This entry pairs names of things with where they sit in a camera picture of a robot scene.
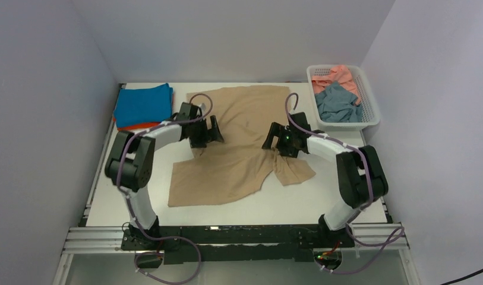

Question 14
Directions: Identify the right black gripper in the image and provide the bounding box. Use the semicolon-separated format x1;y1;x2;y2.
263;122;299;158

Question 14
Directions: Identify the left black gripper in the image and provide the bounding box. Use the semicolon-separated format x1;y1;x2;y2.
190;116;224;150

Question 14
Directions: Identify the beige t shirt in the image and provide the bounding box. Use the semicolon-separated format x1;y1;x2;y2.
168;85;315;207

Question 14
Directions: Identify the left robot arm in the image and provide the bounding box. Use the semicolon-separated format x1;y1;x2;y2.
105;102;224;249

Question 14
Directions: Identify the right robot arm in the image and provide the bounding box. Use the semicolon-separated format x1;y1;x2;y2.
262;112;389;246

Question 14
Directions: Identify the folded orange t shirt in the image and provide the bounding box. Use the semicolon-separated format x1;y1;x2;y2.
112;94;173;130

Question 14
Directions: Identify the grey-blue t shirt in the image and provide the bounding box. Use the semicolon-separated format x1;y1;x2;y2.
315;81;363;123

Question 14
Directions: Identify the folded blue t shirt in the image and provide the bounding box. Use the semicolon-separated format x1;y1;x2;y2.
113;83;174;129

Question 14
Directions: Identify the pink t shirt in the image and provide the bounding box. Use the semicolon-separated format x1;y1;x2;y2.
311;65;361;105

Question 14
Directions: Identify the white plastic basket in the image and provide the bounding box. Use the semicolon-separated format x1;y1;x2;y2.
307;65;380;131

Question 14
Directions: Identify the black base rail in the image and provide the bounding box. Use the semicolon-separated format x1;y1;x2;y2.
121;222;354;265

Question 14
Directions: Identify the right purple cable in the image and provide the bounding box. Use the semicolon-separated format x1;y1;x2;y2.
284;92;405;276

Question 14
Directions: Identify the black cable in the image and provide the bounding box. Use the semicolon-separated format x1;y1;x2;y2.
440;263;483;285

